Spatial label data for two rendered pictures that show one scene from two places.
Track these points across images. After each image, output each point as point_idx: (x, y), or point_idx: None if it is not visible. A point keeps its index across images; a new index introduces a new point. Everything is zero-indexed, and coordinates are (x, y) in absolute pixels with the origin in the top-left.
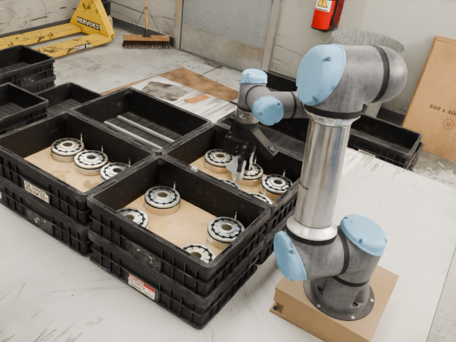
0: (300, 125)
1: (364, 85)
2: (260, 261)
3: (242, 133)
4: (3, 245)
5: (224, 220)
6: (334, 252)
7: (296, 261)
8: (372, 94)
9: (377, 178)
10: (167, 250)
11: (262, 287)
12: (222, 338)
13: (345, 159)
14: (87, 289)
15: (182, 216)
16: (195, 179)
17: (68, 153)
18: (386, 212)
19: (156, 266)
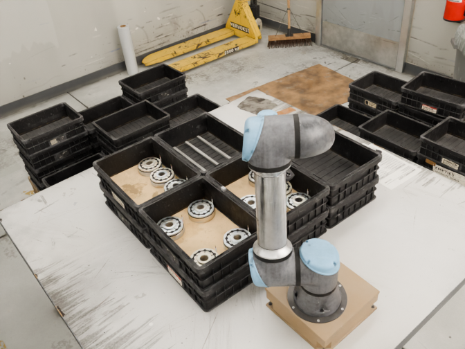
0: (344, 145)
1: (278, 148)
2: None
3: None
4: (99, 235)
5: (239, 231)
6: (286, 268)
7: (253, 273)
8: (290, 154)
9: (425, 193)
10: (178, 253)
11: None
12: (221, 320)
13: (400, 173)
14: (142, 272)
15: (213, 224)
16: (223, 197)
17: (147, 170)
18: (416, 228)
19: (177, 262)
